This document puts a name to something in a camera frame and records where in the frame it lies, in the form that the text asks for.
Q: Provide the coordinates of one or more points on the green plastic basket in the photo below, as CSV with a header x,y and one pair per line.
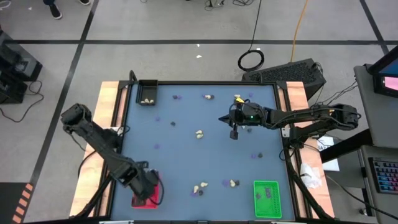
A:
x,y
267,208

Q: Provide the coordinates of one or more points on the black mesh bin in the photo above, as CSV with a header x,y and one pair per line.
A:
x,y
152,90

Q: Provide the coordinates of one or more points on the computer monitor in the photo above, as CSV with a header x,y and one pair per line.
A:
x,y
388,82

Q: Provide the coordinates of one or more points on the white paper sheet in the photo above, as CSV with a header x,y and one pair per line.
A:
x,y
326,144

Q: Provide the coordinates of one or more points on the person's foot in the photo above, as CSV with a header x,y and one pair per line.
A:
x,y
84,2
55,12

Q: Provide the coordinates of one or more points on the black computer tower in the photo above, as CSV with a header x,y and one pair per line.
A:
x,y
286,74

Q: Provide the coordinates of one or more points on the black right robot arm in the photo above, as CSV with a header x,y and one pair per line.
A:
x,y
298,116

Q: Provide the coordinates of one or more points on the yellow tape tag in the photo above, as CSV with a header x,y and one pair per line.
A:
x,y
239,100

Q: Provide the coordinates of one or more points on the wooden side board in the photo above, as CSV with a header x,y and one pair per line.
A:
x,y
102,93
298,93

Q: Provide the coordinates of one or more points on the black desk leg bar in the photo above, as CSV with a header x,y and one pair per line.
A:
x,y
345,146

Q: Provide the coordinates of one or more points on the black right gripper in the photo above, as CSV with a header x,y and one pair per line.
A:
x,y
245,115

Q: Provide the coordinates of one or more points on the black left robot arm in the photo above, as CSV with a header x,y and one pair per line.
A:
x,y
102,143

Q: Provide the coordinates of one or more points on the backlit keyboard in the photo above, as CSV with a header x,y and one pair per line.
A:
x,y
385,175

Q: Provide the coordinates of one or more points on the black mat orange stripes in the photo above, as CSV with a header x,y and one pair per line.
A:
x,y
9,205

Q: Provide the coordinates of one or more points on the white crumpled cloth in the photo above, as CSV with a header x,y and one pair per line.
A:
x,y
309,175

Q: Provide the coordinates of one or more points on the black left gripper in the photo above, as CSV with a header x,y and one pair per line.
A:
x,y
146,185

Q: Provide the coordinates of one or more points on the grey desk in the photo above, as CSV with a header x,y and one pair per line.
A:
x,y
367,186
373,118

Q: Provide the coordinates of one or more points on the black equipment stack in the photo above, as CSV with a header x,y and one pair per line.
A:
x,y
15,71

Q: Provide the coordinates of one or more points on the black support strut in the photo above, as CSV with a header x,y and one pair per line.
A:
x,y
91,201
309,199

